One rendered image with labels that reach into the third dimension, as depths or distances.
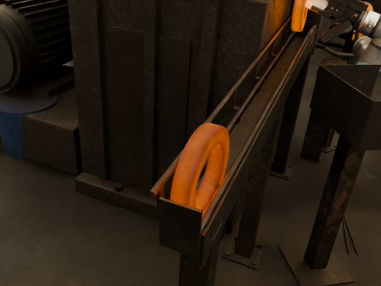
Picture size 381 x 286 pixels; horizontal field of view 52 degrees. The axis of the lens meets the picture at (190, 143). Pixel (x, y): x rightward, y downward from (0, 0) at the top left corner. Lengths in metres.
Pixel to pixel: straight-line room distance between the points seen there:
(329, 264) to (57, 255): 0.98
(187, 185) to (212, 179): 0.15
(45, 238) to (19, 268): 0.15
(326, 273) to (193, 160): 1.01
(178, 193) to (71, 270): 0.89
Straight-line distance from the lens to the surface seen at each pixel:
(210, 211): 0.68
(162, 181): 0.66
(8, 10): 2.00
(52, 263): 1.49
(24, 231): 1.64
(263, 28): 1.22
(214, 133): 0.64
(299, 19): 1.39
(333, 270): 1.55
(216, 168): 0.74
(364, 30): 1.43
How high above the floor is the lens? 1.06
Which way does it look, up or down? 30 degrees down
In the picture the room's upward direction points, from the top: 4 degrees clockwise
